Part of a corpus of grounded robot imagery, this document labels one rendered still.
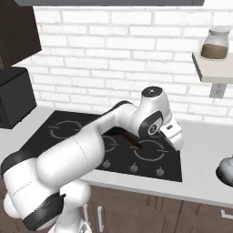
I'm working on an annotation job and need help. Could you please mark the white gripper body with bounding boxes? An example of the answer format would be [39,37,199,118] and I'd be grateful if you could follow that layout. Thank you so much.
[165,128,186,152]

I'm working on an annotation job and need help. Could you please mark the grey kettle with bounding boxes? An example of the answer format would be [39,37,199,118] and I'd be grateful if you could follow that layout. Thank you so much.
[215,156,233,187]

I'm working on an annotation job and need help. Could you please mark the brown cupboard door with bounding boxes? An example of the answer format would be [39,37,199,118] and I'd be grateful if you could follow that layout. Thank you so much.
[86,185,184,233]
[0,174,13,233]

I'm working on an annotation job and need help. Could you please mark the brown drawer front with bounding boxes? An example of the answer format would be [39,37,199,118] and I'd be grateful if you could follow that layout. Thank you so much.
[181,199,233,233]

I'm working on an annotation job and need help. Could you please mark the glass jar with brown contents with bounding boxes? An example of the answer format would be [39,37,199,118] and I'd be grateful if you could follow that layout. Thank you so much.
[200,26,231,61]

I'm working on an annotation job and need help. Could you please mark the black hob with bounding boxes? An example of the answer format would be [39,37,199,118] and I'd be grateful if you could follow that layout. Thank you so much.
[17,109,184,183]

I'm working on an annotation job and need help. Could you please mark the grey extractor hood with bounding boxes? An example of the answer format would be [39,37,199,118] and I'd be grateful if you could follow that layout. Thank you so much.
[13,0,206,8]

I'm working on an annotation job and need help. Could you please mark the black microwave oven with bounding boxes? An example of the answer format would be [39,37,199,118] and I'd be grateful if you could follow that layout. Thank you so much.
[0,66,38,130]

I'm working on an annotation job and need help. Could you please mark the dark pan with brown handle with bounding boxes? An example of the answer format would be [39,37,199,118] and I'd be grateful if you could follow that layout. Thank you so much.
[104,127,144,150]

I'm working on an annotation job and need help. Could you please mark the grey wall socket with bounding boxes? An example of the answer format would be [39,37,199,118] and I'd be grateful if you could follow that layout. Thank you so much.
[209,82,228,99]

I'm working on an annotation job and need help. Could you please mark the beige wall shelf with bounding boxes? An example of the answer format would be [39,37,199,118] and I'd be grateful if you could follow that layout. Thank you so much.
[191,51,233,86]

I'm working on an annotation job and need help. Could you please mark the white drawer handle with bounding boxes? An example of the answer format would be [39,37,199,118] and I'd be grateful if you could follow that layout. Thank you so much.
[220,209,233,220]

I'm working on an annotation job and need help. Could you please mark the white cupboard door handle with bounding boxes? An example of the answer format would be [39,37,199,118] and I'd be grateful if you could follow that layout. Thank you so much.
[96,205,106,233]

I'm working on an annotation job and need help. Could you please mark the dark brown wall cupboard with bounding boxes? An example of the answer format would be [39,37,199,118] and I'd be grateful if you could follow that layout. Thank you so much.
[0,0,43,69]

